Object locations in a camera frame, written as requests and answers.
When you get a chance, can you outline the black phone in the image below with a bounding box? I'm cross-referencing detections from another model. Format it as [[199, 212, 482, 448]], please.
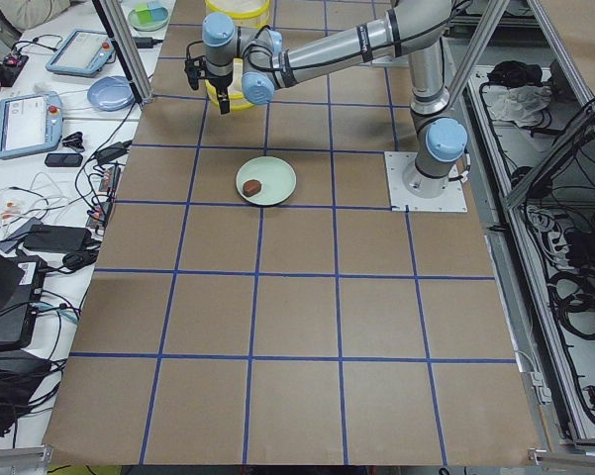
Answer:
[[45, 152, 83, 168]]

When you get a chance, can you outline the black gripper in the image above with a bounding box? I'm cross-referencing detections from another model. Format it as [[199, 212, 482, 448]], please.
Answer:
[[211, 76, 232, 115]]

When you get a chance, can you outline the blue plate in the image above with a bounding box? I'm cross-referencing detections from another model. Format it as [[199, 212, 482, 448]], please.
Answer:
[[87, 76, 135, 112]]

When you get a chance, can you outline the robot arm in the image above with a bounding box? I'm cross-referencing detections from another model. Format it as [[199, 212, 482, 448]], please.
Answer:
[[184, 1, 462, 179]]

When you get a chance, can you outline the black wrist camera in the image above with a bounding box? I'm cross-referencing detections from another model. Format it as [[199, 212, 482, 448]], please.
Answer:
[[184, 55, 206, 91]]

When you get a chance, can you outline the black laptop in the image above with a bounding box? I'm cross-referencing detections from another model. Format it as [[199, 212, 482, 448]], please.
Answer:
[[0, 254, 47, 351]]

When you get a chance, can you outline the white crumpled cloth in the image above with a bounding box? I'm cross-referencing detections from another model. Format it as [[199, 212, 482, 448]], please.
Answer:
[[489, 85, 552, 128]]

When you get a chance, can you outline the black power adapter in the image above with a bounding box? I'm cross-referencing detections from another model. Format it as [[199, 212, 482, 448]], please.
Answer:
[[23, 225, 91, 253]]

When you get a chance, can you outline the aluminium frame post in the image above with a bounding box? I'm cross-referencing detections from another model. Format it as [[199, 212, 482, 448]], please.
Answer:
[[92, 0, 153, 107]]

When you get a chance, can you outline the yellow rimmed bamboo steamer tray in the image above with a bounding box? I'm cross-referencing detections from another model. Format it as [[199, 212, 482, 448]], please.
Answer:
[[205, 0, 271, 28]]

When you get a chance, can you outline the teach pendant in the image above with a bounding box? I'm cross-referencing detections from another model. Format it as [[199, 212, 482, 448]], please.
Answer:
[[0, 92, 63, 160], [46, 30, 114, 77]]

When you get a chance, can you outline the teach pendant far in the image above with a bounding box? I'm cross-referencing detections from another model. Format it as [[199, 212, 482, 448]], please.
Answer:
[[46, 30, 114, 77]]

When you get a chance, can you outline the teach pendant near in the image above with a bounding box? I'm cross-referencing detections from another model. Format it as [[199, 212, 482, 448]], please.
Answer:
[[0, 92, 63, 160]]

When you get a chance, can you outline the pale green plate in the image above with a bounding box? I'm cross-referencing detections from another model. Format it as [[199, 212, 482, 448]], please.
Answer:
[[236, 156, 297, 207]]

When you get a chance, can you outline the brown bun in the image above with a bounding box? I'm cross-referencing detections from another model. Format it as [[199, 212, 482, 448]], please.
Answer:
[[243, 179, 262, 197]]

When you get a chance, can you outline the green bowl with sponges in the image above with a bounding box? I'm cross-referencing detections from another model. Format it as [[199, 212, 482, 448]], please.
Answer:
[[128, 1, 169, 32]]

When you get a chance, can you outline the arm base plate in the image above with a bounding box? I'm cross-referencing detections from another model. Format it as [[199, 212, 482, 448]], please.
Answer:
[[384, 151, 467, 213]]

